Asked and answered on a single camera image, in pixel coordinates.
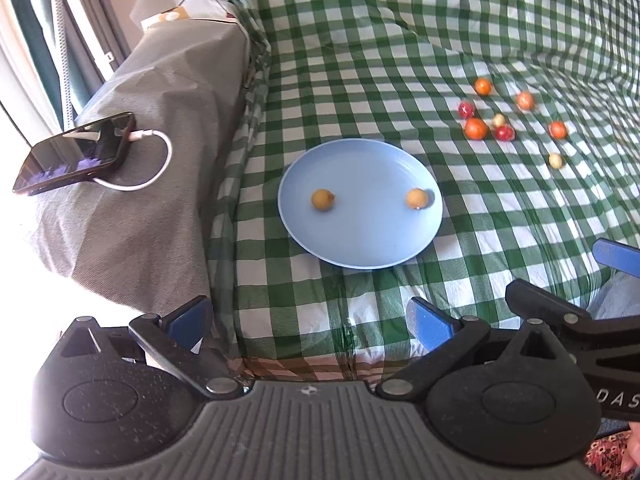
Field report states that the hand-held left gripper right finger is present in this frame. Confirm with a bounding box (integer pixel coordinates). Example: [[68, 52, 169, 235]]
[[375, 297, 572, 403]]

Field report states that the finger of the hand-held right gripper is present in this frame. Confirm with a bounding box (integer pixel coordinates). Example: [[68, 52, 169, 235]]
[[592, 238, 640, 275], [505, 278, 640, 349]]

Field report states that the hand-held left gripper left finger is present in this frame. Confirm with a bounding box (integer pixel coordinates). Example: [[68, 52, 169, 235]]
[[59, 295, 245, 402]]

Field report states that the light blue plate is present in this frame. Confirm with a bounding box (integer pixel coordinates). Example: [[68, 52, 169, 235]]
[[278, 140, 444, 270]]

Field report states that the person's right forearm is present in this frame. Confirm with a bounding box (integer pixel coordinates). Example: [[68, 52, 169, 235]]
[[584, 422, 640, 480]]

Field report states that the person's leg in jeans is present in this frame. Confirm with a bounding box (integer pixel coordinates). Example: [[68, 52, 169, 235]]
[[585, 272, 640, 321]]

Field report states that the black smartphone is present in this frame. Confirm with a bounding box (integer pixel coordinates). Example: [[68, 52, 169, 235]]
[[12, 111, 137, 196]]

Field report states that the grey fabric cover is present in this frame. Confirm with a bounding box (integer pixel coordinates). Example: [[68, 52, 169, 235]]
[[22, 0, 252, 361]]

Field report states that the green white checked blanket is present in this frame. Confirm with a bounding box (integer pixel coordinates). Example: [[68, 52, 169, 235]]
[[202, 0, 640, 396]]

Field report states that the white perforated strip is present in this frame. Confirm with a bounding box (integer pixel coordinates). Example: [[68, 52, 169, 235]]
[[51, 0, 74, 128]]

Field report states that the small white tan box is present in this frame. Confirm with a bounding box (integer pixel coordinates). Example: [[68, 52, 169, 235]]
[[141, 7, 191, 29]]

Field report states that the green curtain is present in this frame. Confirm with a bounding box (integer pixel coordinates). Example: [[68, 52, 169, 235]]
[[5, 0, 101, 123]]

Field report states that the white charging cable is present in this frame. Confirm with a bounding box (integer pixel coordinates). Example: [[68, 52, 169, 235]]
[[95, 129, 173, 192]]

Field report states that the grey window frame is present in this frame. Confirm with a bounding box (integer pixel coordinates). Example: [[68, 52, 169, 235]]
[[65, 0, 137, 78]]

